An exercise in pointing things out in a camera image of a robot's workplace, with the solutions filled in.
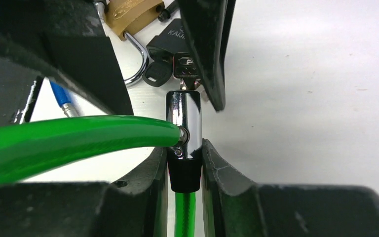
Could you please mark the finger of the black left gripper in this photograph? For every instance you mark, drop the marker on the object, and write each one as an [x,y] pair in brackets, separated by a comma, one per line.
[207,25]
[62,40]

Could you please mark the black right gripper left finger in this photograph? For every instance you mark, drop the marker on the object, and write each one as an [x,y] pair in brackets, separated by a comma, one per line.
[133,206]

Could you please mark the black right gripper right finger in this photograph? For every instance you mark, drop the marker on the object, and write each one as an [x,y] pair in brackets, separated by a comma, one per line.
[236,206]

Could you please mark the black padlock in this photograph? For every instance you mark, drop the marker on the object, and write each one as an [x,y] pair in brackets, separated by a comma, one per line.
[171,40]

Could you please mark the silver keys of green lock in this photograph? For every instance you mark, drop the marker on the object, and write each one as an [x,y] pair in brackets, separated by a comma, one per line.
[184,69]

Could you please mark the green cable lock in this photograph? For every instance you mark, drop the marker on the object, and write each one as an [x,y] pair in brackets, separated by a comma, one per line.
[33,148]

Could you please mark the black padlock key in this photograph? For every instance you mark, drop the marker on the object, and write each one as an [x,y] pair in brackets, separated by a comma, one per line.
[158,73]

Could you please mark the brass padlock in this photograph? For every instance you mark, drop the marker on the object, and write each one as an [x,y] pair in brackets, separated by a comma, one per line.
[125,18]

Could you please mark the blue cable lock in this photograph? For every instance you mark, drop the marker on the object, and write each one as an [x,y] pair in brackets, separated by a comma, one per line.
[64,100]

